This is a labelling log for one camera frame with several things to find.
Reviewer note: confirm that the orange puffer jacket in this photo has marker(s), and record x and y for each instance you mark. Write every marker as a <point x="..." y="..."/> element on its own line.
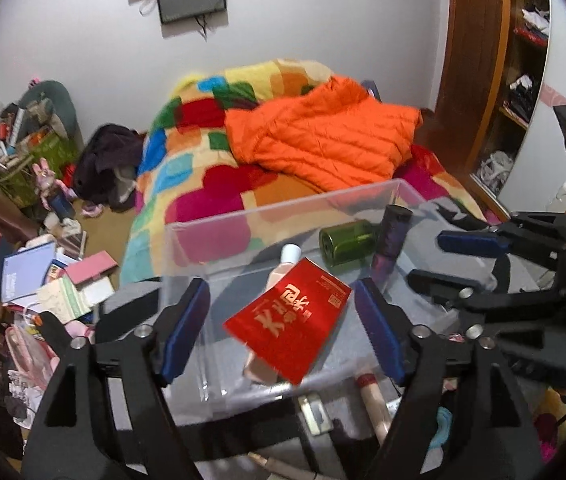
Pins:
<point x="323" y="130"/>

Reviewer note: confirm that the wooden door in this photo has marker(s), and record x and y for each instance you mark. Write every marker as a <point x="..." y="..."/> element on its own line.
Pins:
<point x="473" y="60"/>

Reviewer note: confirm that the blue book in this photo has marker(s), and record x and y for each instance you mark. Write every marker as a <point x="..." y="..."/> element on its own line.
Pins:
<point x="25" y="272"/>

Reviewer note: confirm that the clear plastic bin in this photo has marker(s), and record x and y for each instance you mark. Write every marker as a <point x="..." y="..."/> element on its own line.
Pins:
<point x="263" y="220"/>

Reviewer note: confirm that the beige tube with red band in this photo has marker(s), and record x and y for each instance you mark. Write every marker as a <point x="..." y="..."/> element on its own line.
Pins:
<point x="375" y="405"/>

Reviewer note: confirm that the black orange utility knife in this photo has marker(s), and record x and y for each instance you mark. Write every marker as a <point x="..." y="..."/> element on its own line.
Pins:
<point x="55" y="335"/>

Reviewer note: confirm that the red packet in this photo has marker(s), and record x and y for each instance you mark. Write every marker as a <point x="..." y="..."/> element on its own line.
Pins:
<point x="288" y="325"/>

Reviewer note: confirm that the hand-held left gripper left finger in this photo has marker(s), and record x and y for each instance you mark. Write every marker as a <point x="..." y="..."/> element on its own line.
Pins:
<point x="185" y="330"/>

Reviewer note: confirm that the pink box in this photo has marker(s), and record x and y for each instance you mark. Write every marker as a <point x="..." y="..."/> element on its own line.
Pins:
<point x="90" y="267"/>

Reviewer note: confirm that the yellow pink plush toy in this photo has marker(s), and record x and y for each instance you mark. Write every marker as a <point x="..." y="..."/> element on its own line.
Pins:
<point x="555" y="410"/>

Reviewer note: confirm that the clear pink bag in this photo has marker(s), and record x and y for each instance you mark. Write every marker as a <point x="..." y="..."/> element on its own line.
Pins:
<point x="28" y="355"/>

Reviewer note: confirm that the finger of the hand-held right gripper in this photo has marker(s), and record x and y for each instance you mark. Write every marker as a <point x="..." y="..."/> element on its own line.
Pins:
<point x="433" y="280"/>
<point x="468" y="242"/>

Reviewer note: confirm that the white sliding wardrobe door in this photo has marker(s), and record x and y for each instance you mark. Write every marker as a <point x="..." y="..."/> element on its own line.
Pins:
<point x="558" y="60"/>

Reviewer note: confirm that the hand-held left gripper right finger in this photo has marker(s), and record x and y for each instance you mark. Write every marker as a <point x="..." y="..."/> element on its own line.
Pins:
<point x="379" y="330"/>

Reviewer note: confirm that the wooden wardrobe shelf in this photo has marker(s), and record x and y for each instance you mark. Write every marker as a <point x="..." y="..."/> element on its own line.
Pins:
<point x="523" y="60"/>

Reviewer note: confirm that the dark clothes pile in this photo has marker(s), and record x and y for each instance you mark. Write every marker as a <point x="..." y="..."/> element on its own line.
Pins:
<point x="105" y="160"/>

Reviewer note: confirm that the green glass bottle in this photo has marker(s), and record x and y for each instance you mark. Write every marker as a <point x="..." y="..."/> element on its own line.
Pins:
<point x="345" y="242"/>

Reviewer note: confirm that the grey neck pillow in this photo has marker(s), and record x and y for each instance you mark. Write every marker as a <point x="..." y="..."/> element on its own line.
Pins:
<point x="55" y="97"/>

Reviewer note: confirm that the wooden stick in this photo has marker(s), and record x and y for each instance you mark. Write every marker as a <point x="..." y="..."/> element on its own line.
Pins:
<point x="283" y="466"/>

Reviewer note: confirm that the white shoes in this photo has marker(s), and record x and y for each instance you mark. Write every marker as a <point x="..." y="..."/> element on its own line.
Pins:
<point x="495" y="167"/>

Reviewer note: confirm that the pink bunny doll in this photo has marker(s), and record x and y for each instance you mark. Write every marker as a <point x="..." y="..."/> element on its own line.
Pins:
<point x="48" y="180"/>

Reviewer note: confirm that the colourful checked blanket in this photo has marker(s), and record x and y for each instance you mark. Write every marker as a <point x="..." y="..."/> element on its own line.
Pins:
<point x="188" y="160"/>

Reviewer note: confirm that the grey black patterned blanket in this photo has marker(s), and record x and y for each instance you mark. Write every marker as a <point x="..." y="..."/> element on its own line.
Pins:
<point x="133" y="292"/>

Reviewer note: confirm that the green white paper box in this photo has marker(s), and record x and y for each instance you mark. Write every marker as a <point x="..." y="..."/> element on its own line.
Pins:
<point x="65" y="300"/>

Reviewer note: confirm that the beige tube with white cap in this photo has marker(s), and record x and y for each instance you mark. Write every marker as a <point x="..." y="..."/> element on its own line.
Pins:
<point x="278" y="275"/>

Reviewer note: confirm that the green storage basket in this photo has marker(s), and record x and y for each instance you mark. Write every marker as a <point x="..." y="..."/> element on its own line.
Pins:
<point x="53" y="150"/>

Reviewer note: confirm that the dark purple tube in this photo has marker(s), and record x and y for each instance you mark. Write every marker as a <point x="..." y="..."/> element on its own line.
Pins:
<point x="393" y="240"/>

